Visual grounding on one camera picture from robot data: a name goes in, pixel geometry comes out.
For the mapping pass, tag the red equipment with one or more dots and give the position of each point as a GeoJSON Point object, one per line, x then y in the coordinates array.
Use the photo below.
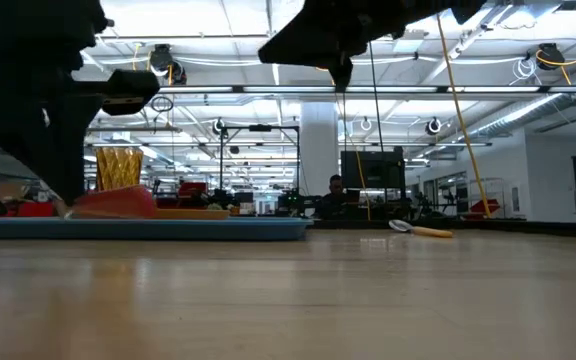
{"type": "Point", "coordinates": [33, 209]}

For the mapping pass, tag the orange plate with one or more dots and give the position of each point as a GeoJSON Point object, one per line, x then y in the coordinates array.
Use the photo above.
{"type": "Point", "coordinates": [193, 214]}

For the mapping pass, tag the silver ventilation duct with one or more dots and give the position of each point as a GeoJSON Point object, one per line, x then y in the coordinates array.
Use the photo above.
{"type": "Point", "coordinates": [518, 117]}

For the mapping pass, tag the red angled object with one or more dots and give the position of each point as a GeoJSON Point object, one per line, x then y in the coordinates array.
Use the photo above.
{"type": "Point", "coordinates": [485, 206]}

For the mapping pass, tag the blue plastic tray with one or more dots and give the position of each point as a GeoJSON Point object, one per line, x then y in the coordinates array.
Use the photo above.
{"type": "Point", "coordinates": [143, 230]}

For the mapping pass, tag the black metal stand frame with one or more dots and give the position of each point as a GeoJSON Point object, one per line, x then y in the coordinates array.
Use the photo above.
{"type": "Point", "coordinates": [260, 128]}

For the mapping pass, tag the white pillar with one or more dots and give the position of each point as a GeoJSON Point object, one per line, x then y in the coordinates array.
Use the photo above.
{"type": "Point", "coordinates": [318, 150]}

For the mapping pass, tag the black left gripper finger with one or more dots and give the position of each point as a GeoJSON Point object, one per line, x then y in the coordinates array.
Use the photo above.
{"type": "Point", "coordinates": [75, 150]}
{"type": "Point", "coordinates": [43, 150]}

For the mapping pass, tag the black screen on stand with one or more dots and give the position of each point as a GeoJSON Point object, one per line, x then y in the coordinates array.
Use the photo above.
{"type": "Point", "coordinates": [373, 170]}

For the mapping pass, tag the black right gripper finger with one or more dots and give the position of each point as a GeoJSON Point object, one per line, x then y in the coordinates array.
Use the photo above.
{"type": "Point", "coordinates": [308, 25]}
{"type": "Point", "coordinates": [308, 55]}

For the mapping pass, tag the black aluminium table frame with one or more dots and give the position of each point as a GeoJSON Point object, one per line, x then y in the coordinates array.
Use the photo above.
{"type": "Point", "coordinates": [518, 229]}

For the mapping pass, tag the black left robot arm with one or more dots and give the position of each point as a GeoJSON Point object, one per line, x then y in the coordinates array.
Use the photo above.
{"type": "Point", "coordinates": [18, 30]}

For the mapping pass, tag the red box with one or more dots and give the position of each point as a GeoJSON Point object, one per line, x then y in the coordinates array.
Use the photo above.
{"type": "Point", "coordinates": [192, 188]}

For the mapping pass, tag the person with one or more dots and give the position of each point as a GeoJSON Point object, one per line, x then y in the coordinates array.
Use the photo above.
{"type": "Point", "coordinates": [335, 200]}

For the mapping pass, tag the long ceiling light strip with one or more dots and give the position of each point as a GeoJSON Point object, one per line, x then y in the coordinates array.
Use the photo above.
{"type": "Point", "coordinates": [293, 89]}

